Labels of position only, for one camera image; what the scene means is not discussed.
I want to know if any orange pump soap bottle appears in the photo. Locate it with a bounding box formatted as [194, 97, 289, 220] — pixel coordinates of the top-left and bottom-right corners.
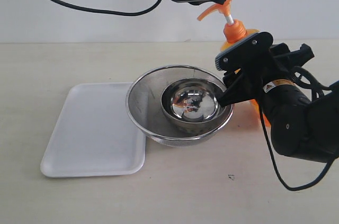
[197, 0, 271, 128]

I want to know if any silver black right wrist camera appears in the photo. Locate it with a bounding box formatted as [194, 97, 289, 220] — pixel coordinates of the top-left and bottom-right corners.
[215, 31, 273, 71]

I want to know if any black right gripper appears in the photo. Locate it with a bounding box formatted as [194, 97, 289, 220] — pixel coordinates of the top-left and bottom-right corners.
[217, 43, 315, 107]

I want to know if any small stainless steel bowl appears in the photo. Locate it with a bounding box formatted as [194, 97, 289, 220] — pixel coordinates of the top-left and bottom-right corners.
[160, 78, 231, 135]

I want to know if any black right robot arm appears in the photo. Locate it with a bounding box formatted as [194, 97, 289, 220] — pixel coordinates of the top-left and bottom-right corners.
[215, 43, 338, 163]

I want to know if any white rectangular plastic tray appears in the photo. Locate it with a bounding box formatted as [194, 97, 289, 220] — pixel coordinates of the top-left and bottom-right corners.
[40, 82, 146, 178]

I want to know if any steel mesh colander basin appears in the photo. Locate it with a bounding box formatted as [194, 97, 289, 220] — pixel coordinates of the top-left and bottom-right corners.
[126, 65, 234, 147]

